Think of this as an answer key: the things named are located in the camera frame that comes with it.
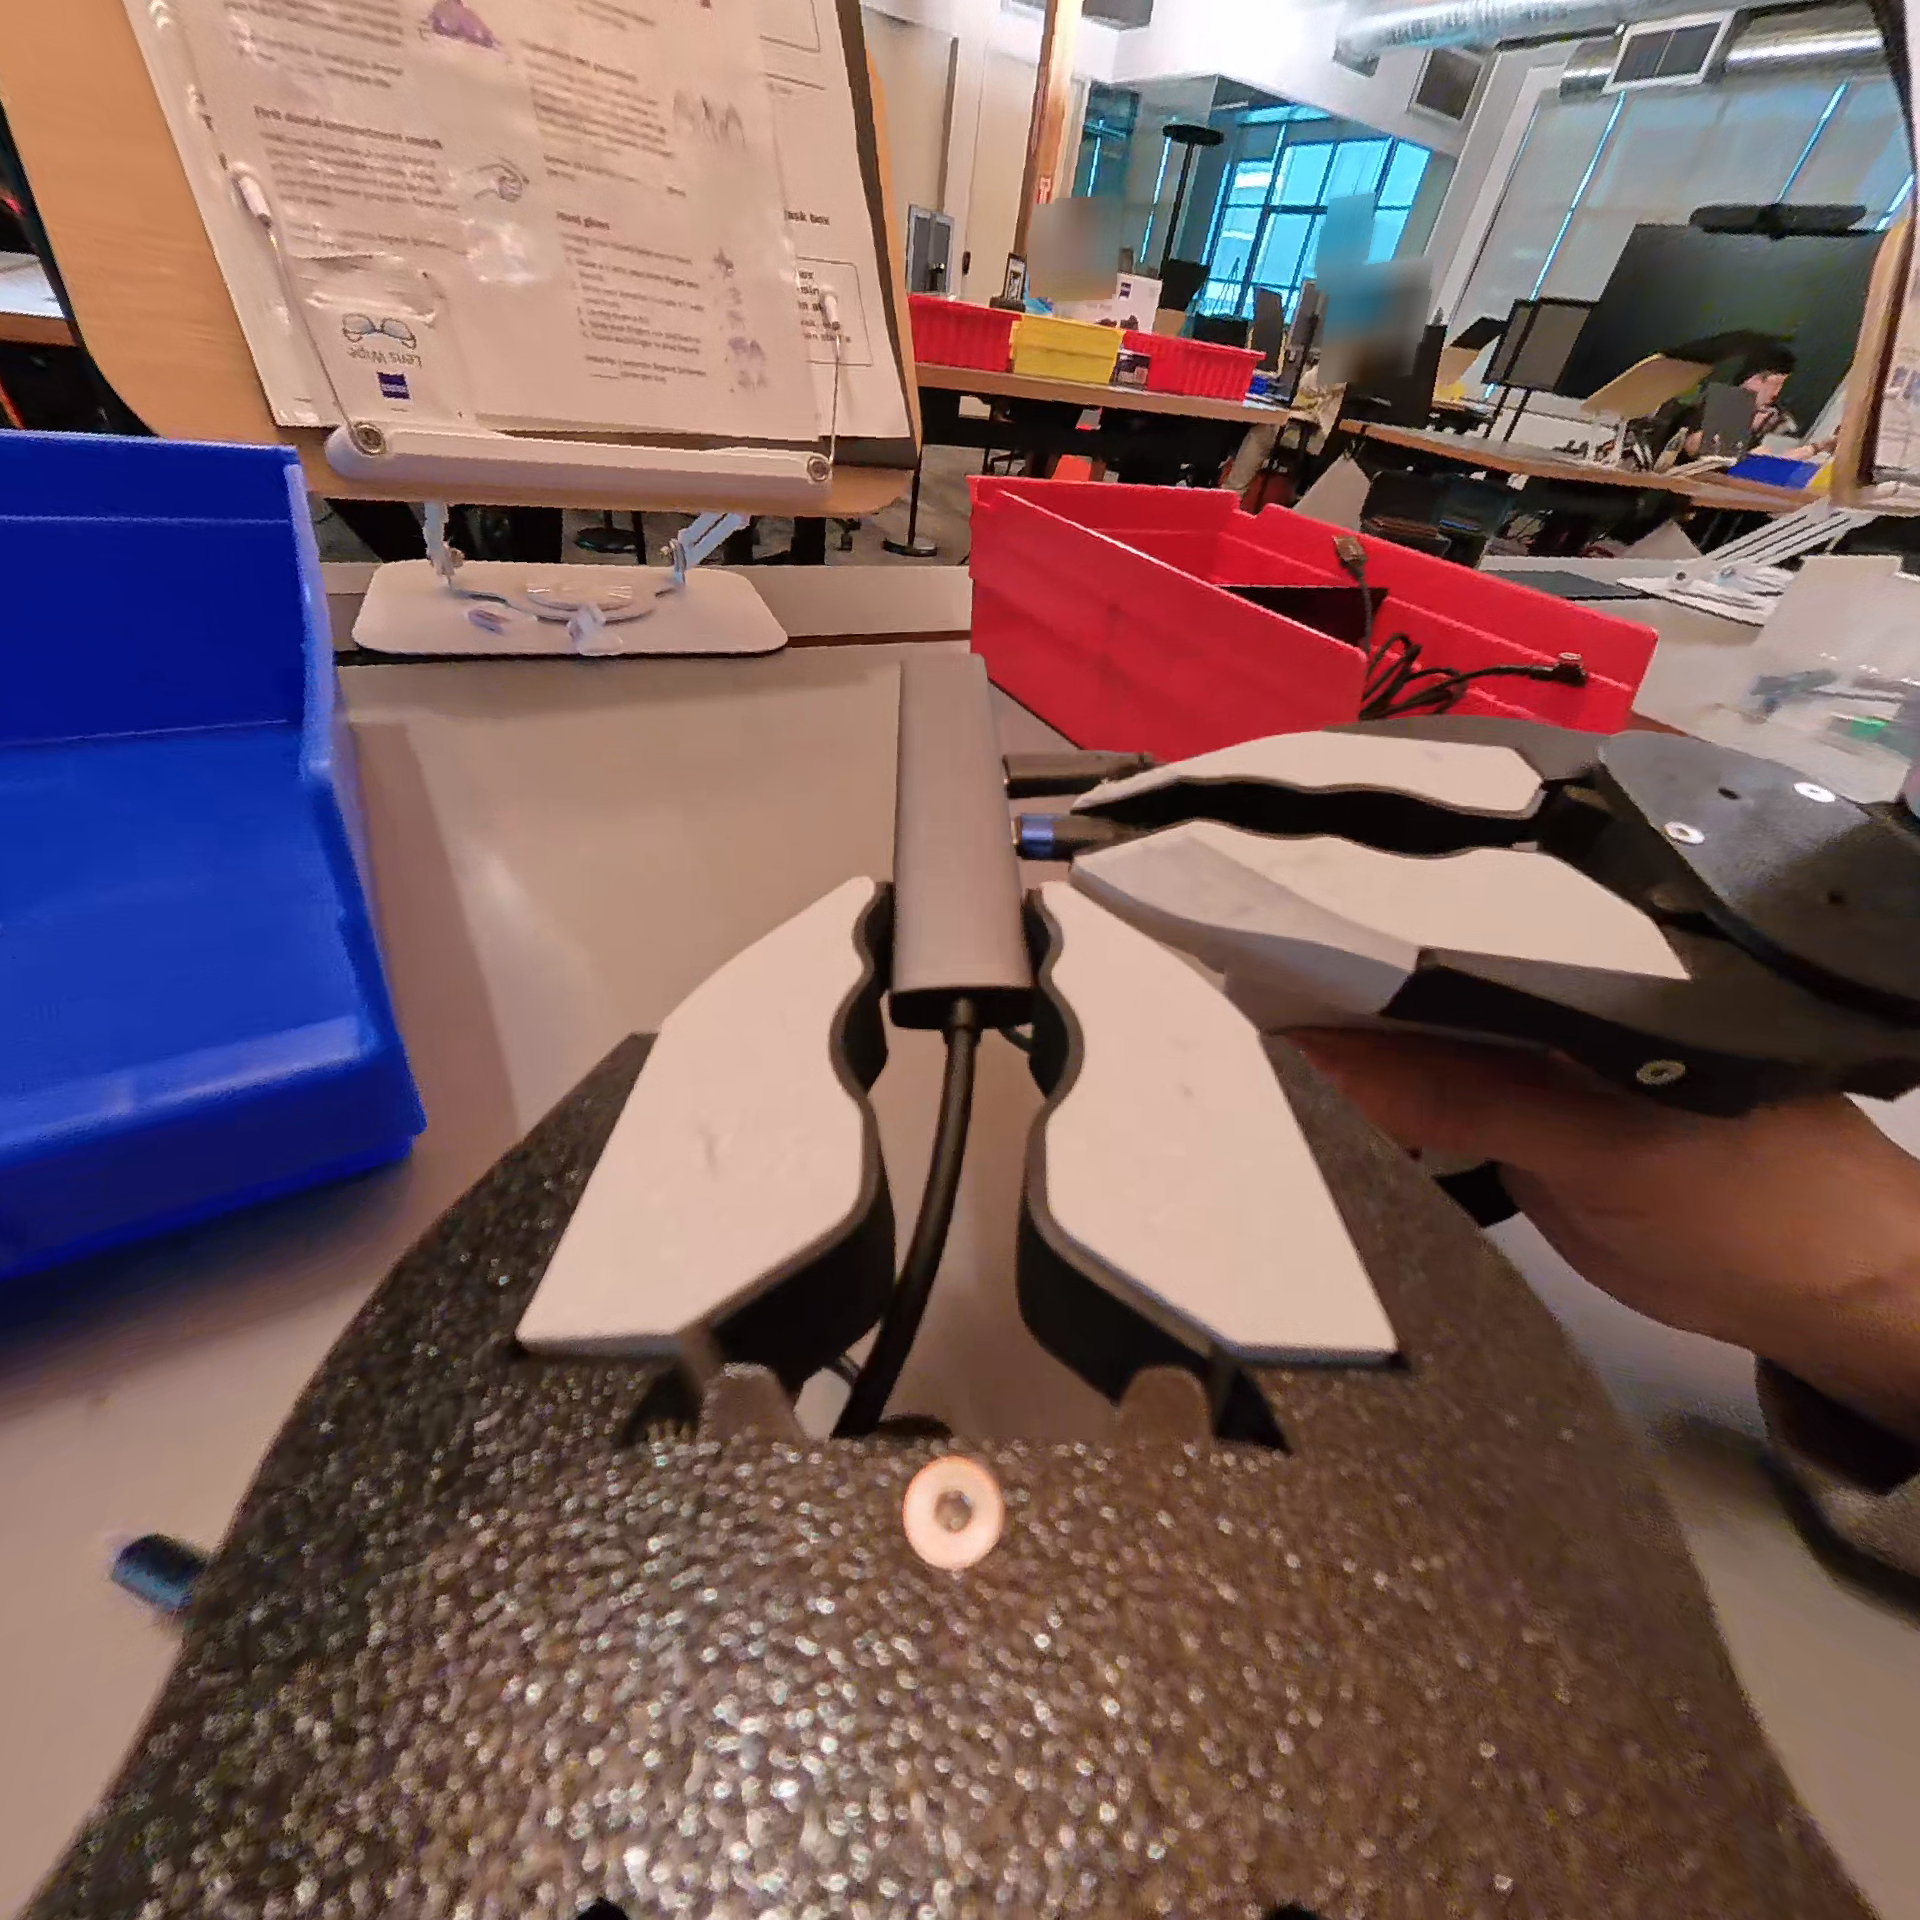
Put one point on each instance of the clear plastic box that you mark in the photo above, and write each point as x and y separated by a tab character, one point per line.
1799	661

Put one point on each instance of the grey usb hub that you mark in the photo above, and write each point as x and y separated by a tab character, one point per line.
953	840

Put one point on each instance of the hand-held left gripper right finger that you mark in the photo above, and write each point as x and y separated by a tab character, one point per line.
1215	1184

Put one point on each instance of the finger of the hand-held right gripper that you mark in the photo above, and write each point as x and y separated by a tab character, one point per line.
1348	914
1348	772

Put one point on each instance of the yellow storage crate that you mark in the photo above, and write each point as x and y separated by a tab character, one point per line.
1067	348

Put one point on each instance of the black monitor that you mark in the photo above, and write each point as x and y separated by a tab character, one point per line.
1694	300

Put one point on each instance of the black tablet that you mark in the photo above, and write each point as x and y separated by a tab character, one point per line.
1560	579

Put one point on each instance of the blue plastic bin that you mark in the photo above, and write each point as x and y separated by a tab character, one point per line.
150	901

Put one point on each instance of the black power station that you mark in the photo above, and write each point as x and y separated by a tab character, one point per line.
1425	516

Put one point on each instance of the wooden background table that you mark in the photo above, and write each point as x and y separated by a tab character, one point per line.
1201	406

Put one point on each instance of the red plastic bin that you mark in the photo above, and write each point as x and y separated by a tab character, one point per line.
1126	629

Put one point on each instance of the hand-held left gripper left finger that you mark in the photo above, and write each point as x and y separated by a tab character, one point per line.
690	1170

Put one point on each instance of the large silver duct pipe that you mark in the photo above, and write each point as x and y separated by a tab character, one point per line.
1441	24

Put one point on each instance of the red storage crate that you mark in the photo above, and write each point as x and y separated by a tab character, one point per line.
961	331
1194	363

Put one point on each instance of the white instruction sheet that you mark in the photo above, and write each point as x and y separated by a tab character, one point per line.
855	269

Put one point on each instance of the white card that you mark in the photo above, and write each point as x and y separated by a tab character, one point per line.
1336	488

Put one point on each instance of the person's right hand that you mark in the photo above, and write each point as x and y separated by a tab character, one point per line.
1681	1200

